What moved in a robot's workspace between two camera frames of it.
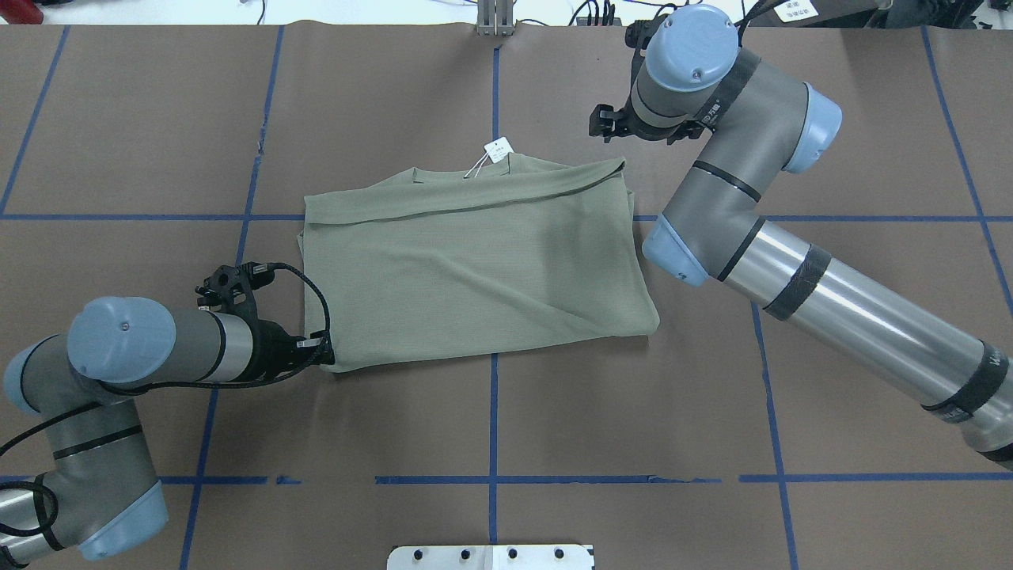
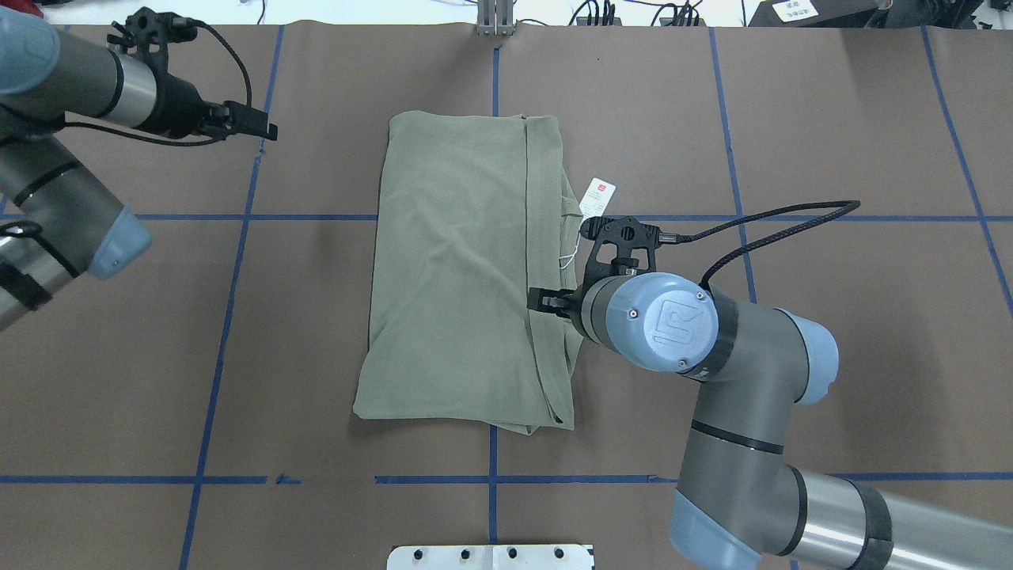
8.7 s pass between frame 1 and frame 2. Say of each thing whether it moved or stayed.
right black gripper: moved
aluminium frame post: stayed
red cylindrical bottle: stayed
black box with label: stayed
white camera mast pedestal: stayed
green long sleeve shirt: moved
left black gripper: moved
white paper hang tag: moved
